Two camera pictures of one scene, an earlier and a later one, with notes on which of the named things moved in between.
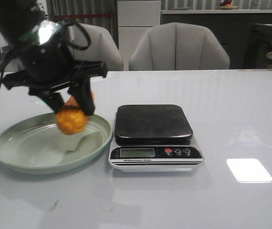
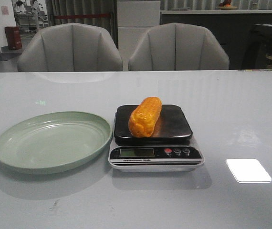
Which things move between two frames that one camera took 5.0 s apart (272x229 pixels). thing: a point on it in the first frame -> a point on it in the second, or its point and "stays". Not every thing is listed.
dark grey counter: x=233 y=26 stays
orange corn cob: x=70 y=118 -> x=143 y=119
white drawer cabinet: x=135 y=18 stays
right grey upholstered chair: x=177 y=46 stays
